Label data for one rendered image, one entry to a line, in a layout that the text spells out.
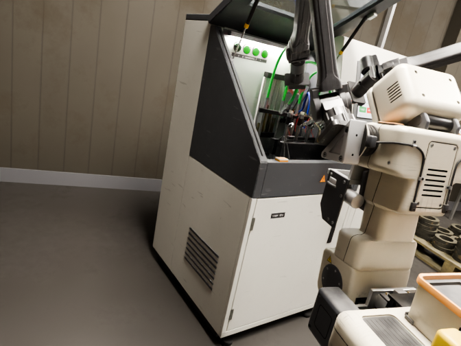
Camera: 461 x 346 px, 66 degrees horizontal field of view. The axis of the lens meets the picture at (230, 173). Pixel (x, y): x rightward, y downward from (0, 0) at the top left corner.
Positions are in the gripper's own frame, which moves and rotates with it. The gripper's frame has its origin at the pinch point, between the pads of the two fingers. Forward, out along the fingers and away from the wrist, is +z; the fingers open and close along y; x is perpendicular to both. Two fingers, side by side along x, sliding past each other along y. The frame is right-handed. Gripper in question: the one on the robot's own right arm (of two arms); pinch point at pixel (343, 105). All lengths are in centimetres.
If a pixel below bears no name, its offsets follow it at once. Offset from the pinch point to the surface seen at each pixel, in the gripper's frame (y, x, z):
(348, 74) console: 42, -31, 22
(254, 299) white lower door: -70, 20, 68
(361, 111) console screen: 28, -46, 34
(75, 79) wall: 114, 118, 157
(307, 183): -24.5, 4.9, 28.3
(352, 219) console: -32, -37, 52
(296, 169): -21.6, 14.4, 21.7
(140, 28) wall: 149, 71, 122
